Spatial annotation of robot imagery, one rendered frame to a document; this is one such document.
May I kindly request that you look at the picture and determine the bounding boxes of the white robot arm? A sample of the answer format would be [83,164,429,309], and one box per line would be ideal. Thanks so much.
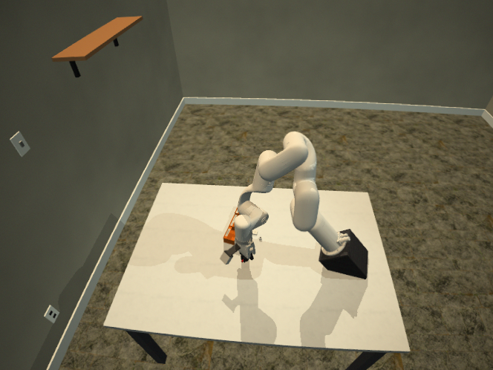
[220,132,350,264]

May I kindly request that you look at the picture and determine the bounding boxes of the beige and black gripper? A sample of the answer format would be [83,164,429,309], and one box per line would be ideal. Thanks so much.
[235,240,255,262]

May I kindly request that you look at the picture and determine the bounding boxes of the orange open bin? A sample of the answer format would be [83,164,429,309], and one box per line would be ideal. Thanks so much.
[223,208,240,245]

